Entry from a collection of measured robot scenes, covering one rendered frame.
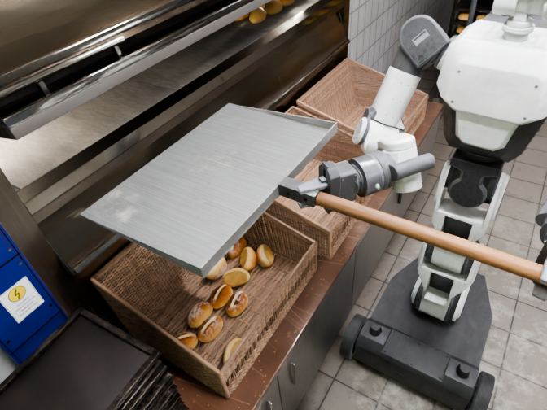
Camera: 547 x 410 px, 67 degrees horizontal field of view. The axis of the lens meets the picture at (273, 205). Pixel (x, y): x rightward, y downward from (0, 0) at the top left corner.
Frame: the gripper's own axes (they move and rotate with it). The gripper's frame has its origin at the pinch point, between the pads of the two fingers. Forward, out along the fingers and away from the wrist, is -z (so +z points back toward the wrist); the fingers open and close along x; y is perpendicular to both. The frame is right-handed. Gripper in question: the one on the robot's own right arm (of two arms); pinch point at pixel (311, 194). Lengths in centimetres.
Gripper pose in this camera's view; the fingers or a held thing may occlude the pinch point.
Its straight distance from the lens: 88.2
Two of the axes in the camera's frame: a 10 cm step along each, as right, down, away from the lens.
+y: 3.8, 6.0, -7.1
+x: -0.8, -7.4, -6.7
